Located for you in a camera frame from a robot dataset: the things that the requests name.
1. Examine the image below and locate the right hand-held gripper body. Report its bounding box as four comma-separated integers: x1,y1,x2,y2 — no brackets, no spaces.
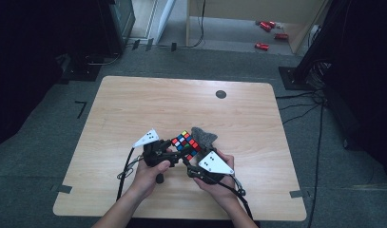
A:
185,150,236,186

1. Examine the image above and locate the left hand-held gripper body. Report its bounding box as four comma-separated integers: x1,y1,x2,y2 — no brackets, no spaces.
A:
132,128,177,184

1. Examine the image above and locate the multicoloured puzzle cube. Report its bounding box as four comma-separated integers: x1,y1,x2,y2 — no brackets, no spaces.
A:
170,129,203,162

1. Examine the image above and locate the grey fuzzy cloth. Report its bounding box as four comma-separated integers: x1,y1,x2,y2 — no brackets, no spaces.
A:
190,126,220,152

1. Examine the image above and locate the person's left hand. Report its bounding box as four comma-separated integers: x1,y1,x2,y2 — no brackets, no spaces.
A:
129,160,172,200

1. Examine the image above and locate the person's right hand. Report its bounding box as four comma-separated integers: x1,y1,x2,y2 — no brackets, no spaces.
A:
193,150,239,208

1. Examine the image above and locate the black flat floor base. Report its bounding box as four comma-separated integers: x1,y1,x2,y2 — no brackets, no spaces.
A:
56,52,102,86

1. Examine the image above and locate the white panel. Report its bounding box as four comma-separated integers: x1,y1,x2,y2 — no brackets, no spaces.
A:
154,0,177,45

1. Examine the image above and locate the dark cabinet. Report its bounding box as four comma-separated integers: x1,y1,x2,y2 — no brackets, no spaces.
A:
97,0,137,55

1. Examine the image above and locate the dark curtain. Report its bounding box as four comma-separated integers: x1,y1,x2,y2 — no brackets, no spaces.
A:
323,0,387,188
0,0,104,150

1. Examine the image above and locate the light wooden furniture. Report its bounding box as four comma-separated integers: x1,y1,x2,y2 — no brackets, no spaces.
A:
185,0,329,55

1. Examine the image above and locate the left hand-held gripper cable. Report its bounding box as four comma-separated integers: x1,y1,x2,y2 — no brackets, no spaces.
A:
116,146,145,202

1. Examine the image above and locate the hand-held gripper cable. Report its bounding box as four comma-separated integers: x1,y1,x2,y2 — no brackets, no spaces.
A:
219,175,255,221
116,146,145,202

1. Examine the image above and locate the right hand-held gripper cable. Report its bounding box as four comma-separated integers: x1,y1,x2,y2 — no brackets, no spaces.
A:
219,175,255,221

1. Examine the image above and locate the coiled black cable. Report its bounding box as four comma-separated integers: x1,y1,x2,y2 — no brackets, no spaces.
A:
85,51,123,67

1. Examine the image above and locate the long black floor cable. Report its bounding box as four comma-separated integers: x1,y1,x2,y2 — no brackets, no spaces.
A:
307,100,326,228

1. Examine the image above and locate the black stand with base plate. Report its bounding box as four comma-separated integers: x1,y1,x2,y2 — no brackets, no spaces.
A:
278,0,351,91

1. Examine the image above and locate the black hanging cable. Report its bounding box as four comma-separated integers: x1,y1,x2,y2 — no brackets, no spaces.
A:
156,0,207,49

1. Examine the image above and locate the bundle of cables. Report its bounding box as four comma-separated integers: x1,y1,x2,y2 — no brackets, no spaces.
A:
306,61,334,91

